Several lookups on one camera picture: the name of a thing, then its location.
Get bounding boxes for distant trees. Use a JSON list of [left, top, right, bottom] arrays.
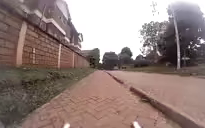
[[81, 46, 148, 70]]

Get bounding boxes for red brick path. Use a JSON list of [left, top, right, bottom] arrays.
[[16, 69, 184, 128]]

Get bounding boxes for pale concrete kerb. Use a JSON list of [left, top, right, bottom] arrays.
[[103, 70, 205, 128]]

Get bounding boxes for robot's own part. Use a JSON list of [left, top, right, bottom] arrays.
[[62, 122, 72, 128], [131, 120, 143, 128]]

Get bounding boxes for grass verge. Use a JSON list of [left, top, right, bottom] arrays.
[[0, 66, 97, 128]]

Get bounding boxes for reddish-grey road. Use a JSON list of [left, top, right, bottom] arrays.
[[105, 69, 205, 128]]

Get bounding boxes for pale utility pole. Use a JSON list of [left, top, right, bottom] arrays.
[[171, 8, 182, 70]]

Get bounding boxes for grass strip beyond road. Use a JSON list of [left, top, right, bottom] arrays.
[[121, 63, 205, 78]]

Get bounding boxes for large dark trees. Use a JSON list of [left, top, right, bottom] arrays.
[[138, 1, 205, 68]]

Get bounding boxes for brick boundary wall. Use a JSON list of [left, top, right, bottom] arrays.
[[0, 1, 91, 70]]

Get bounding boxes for building behind wall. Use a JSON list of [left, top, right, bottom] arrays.
[[18, 0, 84, 51]]

